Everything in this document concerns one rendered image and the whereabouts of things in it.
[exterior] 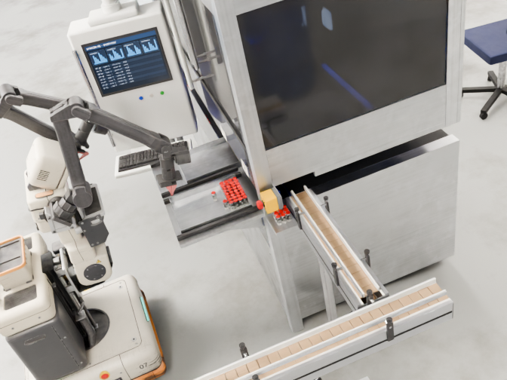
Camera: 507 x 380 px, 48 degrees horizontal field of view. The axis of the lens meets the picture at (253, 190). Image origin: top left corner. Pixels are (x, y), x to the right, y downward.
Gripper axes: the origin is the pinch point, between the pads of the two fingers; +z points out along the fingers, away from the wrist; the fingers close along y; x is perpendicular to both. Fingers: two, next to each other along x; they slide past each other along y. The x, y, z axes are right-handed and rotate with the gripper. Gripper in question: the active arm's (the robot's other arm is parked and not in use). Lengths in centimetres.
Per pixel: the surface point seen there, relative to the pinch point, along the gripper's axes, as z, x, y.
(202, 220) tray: 18.0, -1.1, 11.9
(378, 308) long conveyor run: 6, -85, 54
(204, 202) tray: 17.5, 11.0, 16.0
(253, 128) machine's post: -31.6, -12.4, 34.6
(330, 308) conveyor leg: 62, -35, 62
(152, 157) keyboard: 26, 71, 2
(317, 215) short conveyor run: 6, -30, 55
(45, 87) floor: 123, 404, -63
